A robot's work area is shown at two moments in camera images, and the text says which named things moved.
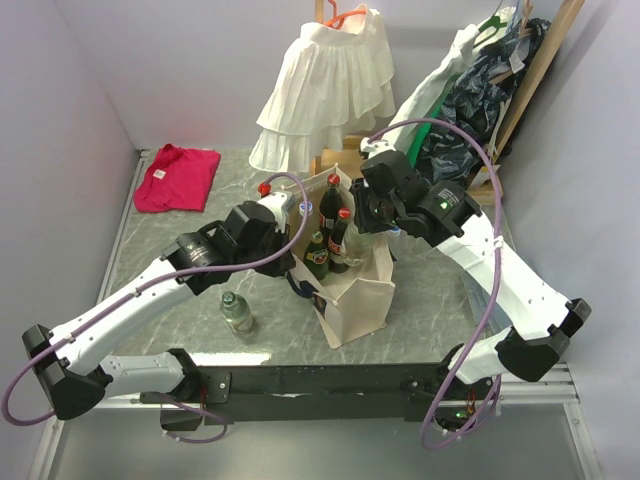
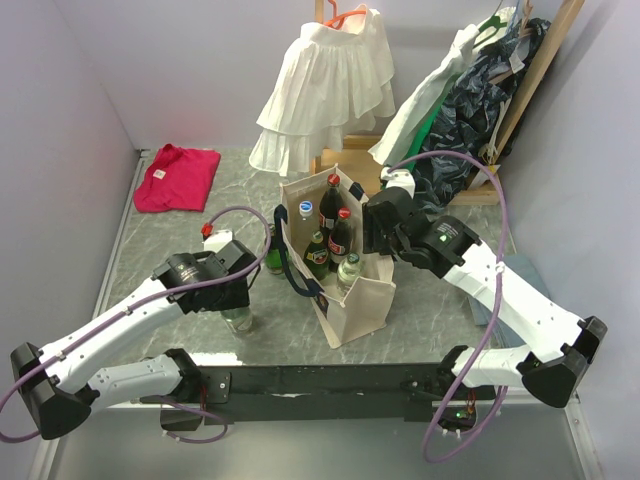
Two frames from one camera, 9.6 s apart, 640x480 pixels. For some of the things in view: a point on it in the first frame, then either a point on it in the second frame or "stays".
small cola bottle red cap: x=337 y=264 stays
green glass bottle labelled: x=316 y=258 stays
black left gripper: x=280 y=266 to x=239 y=297
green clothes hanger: x=494 y=22 stays
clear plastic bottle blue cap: x=302 y=208 stays
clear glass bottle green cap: x=357 y=246 to x=348 y=272
